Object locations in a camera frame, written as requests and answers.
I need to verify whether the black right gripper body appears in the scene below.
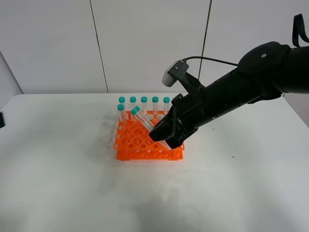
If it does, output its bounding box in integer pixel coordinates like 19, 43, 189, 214
166, 88, 217, 135

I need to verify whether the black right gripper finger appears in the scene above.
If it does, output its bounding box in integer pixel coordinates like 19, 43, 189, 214
165, 126, 193, 149
149, 113, 177, 142

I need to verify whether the teal capped test tube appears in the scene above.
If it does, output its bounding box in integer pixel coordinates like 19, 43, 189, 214
131, 106, 174, 160

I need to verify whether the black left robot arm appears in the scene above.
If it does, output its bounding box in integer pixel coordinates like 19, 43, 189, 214
0, 112, 5, 128

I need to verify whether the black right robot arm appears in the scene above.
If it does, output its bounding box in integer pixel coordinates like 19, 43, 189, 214
150, 42, 309, 149

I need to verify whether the orange test tube rack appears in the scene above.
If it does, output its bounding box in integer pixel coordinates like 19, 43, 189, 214
113, 111, 184, 161

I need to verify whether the second row tube left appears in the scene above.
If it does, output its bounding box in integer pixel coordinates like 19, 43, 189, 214
117, 103, 126, 122

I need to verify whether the back row tube far left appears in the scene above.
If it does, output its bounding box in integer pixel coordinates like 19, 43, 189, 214
118, 96, 126, 111

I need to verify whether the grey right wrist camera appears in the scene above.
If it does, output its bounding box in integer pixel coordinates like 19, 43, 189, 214
162, 59, 189, 87

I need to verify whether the black right camera cable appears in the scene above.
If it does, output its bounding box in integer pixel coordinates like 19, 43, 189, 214
182, 56, 239, 66

